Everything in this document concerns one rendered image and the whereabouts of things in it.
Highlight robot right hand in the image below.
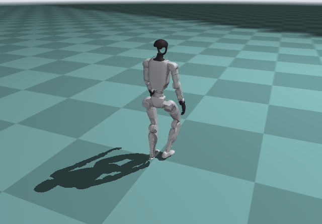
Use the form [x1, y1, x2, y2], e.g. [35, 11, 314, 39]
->
[179, 101, 186, 115]

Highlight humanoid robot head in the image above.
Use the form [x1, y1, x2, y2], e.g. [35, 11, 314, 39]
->
[153, 39, 168, 61]

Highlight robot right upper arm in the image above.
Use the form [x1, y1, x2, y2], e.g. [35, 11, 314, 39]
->
[168, 61, 179, 89]

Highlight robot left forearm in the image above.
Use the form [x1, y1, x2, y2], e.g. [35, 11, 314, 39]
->
[144, 80, 154, 92]

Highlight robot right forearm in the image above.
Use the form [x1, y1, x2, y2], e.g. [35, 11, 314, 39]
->
[175, 82, 184, 103]

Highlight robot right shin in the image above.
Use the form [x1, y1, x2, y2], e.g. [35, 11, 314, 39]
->
[165, 122, 181, 153]

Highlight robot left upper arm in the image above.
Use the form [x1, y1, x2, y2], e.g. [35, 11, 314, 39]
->
[142, 58, 150, 82]

